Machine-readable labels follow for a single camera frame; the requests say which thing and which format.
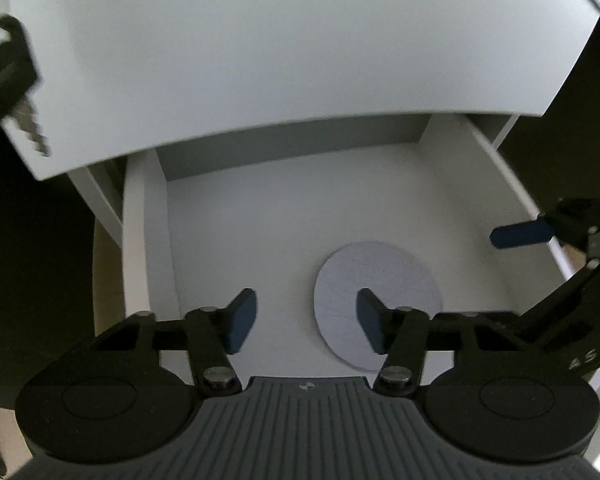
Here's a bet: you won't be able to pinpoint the grey round coaster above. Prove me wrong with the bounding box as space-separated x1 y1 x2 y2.
314 242 443 373

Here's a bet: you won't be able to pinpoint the white drawer cabinet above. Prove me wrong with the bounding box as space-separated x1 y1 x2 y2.
0 0 600 241

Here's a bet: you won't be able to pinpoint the black keys in lock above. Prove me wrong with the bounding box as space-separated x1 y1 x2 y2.
0 14 50 157

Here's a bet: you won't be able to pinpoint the white drawer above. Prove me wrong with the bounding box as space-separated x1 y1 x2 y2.
122 115 576 378

